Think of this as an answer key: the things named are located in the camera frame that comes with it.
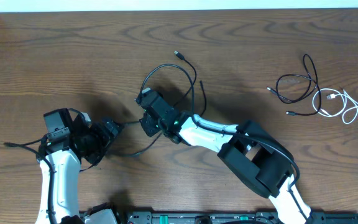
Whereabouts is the camera cable black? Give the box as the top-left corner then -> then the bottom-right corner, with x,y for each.
3,138 -> 58,224
138,63 -> 313,222

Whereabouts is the left camera cable black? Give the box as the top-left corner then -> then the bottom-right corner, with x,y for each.
3,138 -> 58,224

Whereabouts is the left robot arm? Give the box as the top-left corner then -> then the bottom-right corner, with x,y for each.
36,108 -> 124,223

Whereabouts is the right camera cable black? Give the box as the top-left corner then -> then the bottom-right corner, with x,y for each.
138,63 -> 313,222

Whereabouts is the white cable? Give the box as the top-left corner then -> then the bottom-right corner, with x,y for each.
311,88 -> 358,125

